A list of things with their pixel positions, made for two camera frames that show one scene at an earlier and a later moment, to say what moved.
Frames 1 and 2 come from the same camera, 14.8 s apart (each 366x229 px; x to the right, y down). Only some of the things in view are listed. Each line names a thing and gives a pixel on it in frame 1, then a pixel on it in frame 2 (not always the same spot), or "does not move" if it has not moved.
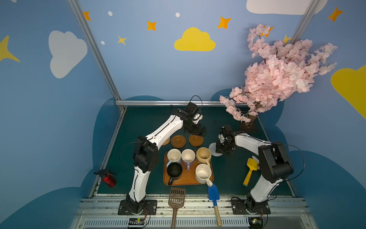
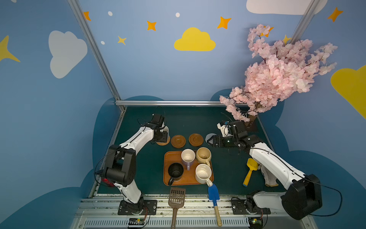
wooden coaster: [196, 140] does not move
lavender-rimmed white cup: [188, 157] does not move
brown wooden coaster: [167, 141] does not move
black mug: [168, 162] -> [175, 171]
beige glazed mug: [203, 156] does not move
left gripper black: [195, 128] -> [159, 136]
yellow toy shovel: [253, 165] does not move
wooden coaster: [178, 141] does not move
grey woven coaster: [212, 147] -> [208, 136]
